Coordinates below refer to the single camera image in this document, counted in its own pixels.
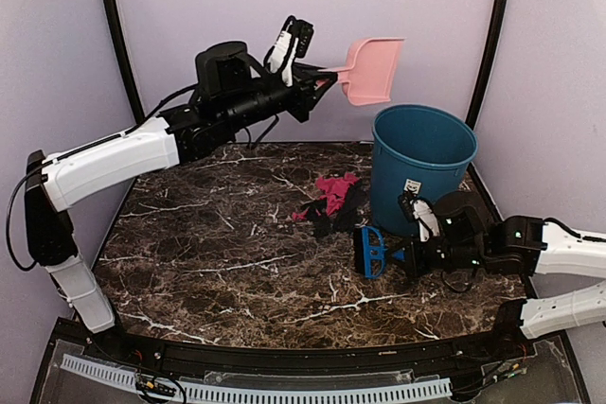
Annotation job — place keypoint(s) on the black frame post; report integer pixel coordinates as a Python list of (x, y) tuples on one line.
[(497, 16), (121, 52)]

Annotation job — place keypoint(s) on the right black frame post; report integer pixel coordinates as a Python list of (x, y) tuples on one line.
[(497, 16)]

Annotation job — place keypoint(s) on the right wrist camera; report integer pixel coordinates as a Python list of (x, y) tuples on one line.
[(420, 212)]

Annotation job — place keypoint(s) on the pink paper scrap back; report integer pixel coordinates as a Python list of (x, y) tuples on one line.
[(332, 199)]

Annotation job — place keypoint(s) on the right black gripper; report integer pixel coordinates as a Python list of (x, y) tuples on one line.
[(415, 260)]

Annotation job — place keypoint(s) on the left black frame post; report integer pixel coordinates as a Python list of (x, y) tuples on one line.
[(121, 52)]

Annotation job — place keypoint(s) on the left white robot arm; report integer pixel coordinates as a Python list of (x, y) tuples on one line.
[(233, 91)]

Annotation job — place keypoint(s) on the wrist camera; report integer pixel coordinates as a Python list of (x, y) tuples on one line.
[(292, 43), (420, 212)]

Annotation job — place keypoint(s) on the blue hand brush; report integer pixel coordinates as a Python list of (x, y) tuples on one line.
[(369, 252)]

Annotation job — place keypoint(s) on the pink plastic dustpan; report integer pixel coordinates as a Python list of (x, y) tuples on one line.
[(368, 74)]

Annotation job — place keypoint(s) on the blue plastic waste bin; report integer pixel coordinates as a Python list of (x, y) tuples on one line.
[(420, 149)]

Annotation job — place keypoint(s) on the black table front rail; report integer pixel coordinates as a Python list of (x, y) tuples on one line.
[(452, 357)]

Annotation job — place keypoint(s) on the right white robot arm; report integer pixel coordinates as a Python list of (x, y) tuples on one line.
[(454, 234)]

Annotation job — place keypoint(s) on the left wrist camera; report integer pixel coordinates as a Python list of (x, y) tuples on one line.
[(292, 43)]

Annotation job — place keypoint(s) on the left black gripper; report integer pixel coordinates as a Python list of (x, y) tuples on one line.
[(308, 98)]

